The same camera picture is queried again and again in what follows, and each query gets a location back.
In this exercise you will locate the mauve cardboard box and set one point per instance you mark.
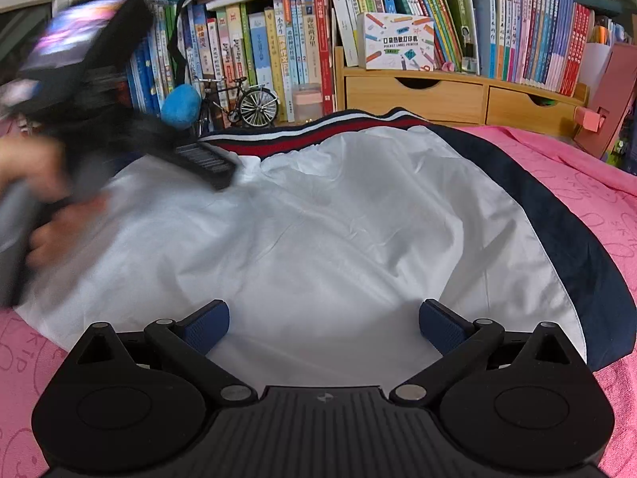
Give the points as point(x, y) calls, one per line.
point(617, 89)

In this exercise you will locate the small pink box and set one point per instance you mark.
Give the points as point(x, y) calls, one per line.
point(589, 120)

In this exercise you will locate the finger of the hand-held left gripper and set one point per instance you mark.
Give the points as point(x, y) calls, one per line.
point(206, 162)

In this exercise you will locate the person's left hand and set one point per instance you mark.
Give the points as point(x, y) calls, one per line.
point(30, 159)

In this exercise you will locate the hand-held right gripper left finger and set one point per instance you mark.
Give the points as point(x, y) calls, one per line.
point(204, 326)

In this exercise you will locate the wooden drawer organizer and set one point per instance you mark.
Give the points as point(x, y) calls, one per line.
point(413, 97)

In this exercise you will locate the black bicycle model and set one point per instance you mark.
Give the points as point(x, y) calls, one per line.
point(256, 104)

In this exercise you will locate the pink rabbit print blanket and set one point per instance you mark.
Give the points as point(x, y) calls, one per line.
point(597, 199)

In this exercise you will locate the white and navy jacket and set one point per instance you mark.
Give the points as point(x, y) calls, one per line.
point(323, 234)

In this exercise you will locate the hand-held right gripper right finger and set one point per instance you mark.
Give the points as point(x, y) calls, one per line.
point(443, 326)

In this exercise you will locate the row of thin colourful books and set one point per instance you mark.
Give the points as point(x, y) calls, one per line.
point(527, 35)

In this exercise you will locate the white label printer box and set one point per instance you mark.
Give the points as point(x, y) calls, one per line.
point(395, 42)

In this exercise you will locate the blue plush pompom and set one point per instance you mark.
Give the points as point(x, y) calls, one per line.
point(180, 105)

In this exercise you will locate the pink lidded cup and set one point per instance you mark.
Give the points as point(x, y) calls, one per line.
point(307, 104)

